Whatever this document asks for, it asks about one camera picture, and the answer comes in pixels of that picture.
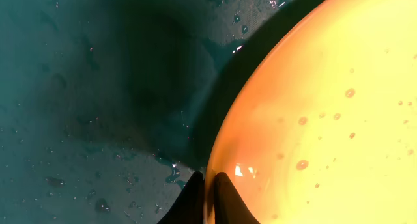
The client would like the yellow plate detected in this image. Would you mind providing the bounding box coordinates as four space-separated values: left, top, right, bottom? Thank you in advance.
206 0 416 223

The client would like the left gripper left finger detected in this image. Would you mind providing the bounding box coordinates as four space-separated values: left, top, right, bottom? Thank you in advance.
158 171 204 224

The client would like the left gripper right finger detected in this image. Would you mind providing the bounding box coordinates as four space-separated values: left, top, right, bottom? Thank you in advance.
214 172 259 224

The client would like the teal plastic tray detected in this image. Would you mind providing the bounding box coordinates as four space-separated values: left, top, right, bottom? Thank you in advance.
1 0 324 223

